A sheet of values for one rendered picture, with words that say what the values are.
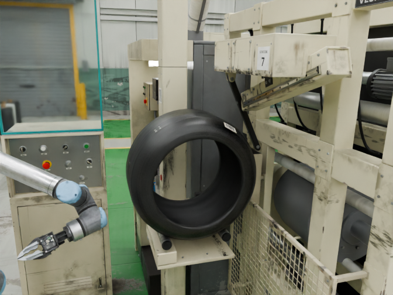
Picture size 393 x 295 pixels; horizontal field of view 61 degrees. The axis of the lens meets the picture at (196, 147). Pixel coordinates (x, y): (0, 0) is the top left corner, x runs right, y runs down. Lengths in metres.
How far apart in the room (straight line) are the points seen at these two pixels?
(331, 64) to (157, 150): 0.70
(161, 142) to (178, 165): 0.47
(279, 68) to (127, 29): 9.48
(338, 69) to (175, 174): 1.00
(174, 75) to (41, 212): 1.16
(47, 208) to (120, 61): 8.58
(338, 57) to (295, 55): 0.14
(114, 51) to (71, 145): 8.50
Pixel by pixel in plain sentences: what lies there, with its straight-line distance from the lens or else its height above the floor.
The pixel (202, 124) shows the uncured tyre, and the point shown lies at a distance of 1.38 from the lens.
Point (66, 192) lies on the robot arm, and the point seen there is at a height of 1.16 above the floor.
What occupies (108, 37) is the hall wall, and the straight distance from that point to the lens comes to 10.55.
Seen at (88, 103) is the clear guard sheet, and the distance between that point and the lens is 2.07.
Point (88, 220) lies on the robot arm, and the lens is 1.58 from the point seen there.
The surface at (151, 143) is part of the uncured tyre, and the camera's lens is 1.36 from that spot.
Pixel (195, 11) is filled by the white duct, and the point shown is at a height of 1.98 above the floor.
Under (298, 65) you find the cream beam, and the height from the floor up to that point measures 1.68.
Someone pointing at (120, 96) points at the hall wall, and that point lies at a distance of 10.51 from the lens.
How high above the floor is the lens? 1.69
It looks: 15 degrees down
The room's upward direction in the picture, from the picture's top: 1 degrees clockwise
